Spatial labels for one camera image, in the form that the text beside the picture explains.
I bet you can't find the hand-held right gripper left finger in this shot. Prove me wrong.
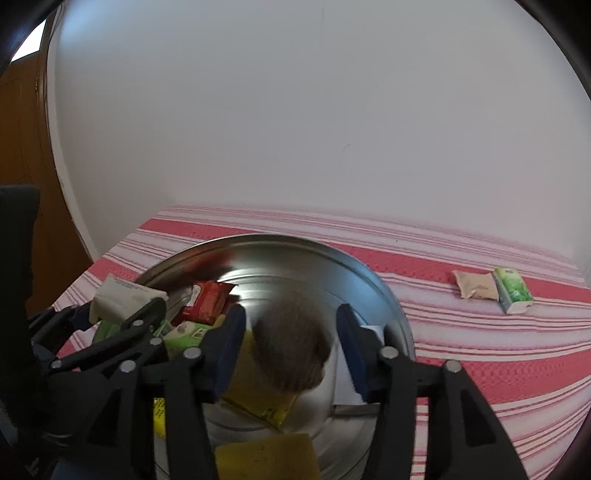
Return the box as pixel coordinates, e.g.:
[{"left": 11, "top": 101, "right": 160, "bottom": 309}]
[{"left": 85, "top": 304, "right": 247, "bottom": 480}]

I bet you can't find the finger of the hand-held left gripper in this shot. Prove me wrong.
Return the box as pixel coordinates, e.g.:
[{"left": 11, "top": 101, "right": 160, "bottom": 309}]
[
  {"left": 28, "top": 304, "right": 100, "bottom": 341},
  {"left": 30, "top": 298, "right": 169, "bottom": 374}
]

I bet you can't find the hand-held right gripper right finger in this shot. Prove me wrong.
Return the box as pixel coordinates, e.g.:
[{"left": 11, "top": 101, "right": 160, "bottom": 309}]
[{"left": 336, "top": 302, "right": 529, "bottom": 480}]

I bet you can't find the green tissue pack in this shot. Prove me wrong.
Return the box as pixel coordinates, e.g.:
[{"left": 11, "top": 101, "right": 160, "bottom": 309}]
[
  {"left": 159, "top": 320, "right": 215, "bottom": 358},
  {"left": 90, "top": 274, "right": 169, "bottom": 343},
  {"left": 492, "top": 267, "right": 535, "bottom": 315}
]

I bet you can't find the yellow packet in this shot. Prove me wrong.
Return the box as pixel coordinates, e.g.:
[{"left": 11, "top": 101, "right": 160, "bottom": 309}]
[
  {"left": 222, "top": 330, "right": 301, "bottom": 432},
  {"left": 152, "top": 397, "right": 168, "bottom": 438}
]

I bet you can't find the steel wool scrubber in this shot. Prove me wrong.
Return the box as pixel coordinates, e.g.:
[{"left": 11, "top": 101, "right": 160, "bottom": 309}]
[{"left": 253, "top": 295, "right": 334, "bottom": 393}]

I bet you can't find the metal bowl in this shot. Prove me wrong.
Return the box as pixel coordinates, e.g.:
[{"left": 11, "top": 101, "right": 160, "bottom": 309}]
[{"left": 134, "top": 233, "right": 416, "bottom": 480}]

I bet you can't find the yellow sponge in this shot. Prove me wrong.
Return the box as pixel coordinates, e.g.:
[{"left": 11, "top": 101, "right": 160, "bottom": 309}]
[{"left": 215, "top": 433, "right": 321, "bottom": 480}]

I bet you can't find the red snack packet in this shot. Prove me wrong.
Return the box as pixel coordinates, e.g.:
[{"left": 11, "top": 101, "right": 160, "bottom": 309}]
[{"left": 171, "top": 281, "right": 237, "bottom": 326}]

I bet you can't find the red striped bedsheet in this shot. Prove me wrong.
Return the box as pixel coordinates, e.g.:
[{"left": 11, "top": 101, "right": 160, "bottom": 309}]
[{"left": 51, "top": 205, "right": 591, "bottom": 480}]

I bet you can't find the wooden door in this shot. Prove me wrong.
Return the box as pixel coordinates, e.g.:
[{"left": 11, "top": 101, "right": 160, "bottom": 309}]
[{"left": 0, "top": 9, "right": 95, "bottom": 315}]

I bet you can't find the beige packet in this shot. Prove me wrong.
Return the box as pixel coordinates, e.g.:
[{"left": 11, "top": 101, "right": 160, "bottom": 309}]
[{"left": 452, "top": 270, "right": 500, "bottom": 300}]

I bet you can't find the window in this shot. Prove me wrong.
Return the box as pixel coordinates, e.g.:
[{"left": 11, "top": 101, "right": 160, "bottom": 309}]
[{"left": 9, "top": 18, "right": 47, "bottom": 63}]

